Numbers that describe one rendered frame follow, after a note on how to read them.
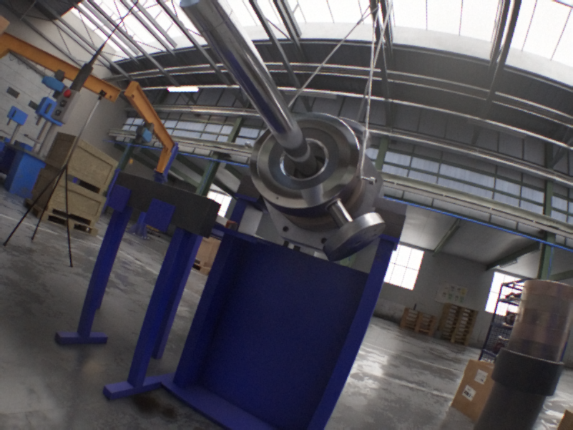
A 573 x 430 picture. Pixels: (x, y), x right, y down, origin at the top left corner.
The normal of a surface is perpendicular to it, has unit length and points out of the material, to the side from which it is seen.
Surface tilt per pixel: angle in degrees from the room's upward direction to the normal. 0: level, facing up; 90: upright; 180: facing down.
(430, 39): 90
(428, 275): 90
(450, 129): 90
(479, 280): 90
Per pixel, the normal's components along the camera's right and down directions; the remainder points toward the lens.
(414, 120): -0.33, -0.29
